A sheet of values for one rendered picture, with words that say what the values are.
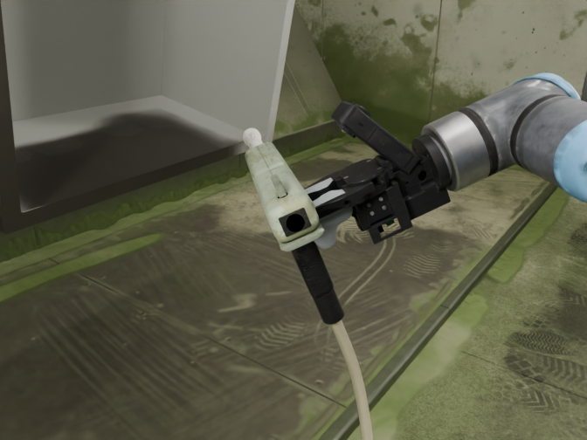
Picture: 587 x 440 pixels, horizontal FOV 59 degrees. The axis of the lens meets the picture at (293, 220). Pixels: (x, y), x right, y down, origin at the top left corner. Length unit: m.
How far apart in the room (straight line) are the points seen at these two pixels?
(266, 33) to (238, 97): 0.16
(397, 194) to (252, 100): 0.62
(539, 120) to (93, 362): 0.97
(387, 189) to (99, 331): 0.87
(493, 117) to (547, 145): 0.09
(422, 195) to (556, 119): 0.17
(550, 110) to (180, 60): 0.90
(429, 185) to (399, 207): 0.05
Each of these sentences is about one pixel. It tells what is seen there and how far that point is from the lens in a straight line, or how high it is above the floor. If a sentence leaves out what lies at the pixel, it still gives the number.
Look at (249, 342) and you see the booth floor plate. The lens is 1.20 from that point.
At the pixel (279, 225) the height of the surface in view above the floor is 0.55.
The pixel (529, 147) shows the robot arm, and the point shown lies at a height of 0.60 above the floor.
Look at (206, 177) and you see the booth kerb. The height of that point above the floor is 0.10.
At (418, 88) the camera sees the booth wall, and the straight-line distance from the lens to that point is 2.73.
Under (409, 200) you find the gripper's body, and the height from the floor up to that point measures 0.52.
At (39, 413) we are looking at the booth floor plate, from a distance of 1.13.
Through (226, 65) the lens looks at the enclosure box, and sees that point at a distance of 1.21.
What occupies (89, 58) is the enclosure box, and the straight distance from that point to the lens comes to 1.22.
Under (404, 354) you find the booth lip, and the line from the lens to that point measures 1.19.
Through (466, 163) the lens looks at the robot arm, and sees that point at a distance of 0.64.
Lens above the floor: 0.75
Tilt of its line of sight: 23 degrees down
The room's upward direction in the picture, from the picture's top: straight up
